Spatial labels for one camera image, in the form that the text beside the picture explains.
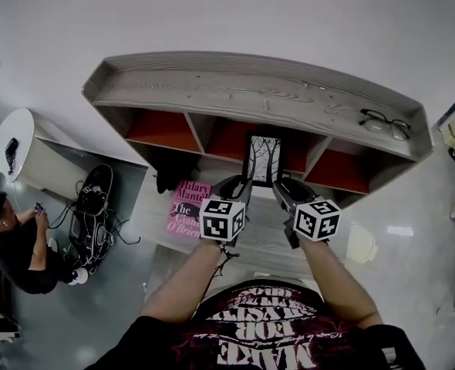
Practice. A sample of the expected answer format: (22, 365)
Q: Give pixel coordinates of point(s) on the grey wooden wall shelf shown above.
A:
(212, 87)

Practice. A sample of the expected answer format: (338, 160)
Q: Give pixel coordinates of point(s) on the person's black printed shirt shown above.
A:
(258, 330)

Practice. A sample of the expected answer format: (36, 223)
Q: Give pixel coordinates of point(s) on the small black device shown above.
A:
(11, 146)

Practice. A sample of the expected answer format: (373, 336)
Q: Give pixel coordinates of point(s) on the black cloth bag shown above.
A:
(169, 179)

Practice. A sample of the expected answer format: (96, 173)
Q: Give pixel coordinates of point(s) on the beige waste bin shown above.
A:
(360, 243)

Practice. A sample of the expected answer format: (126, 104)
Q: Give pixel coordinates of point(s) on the black framed tree picture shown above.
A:
(264, 156)

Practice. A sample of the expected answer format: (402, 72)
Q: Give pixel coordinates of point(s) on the person's right forearm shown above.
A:
(339, 283)

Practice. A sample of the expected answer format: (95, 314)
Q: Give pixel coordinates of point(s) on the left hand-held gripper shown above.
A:
(220, 222)

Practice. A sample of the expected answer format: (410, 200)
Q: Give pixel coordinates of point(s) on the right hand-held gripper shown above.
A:
(316, 222)

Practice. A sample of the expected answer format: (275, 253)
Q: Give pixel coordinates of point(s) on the round white table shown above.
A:
(11, 129)

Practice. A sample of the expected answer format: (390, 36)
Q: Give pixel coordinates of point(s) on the person's left forearm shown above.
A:
(181, 283)

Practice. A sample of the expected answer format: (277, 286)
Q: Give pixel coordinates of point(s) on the black eyeglasses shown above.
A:
(374, 125)

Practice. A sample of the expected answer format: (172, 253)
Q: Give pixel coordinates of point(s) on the grey wooden shelf surface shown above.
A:
(266, 224)

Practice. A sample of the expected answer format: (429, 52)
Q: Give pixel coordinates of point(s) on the pink book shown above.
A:
(183, 214)

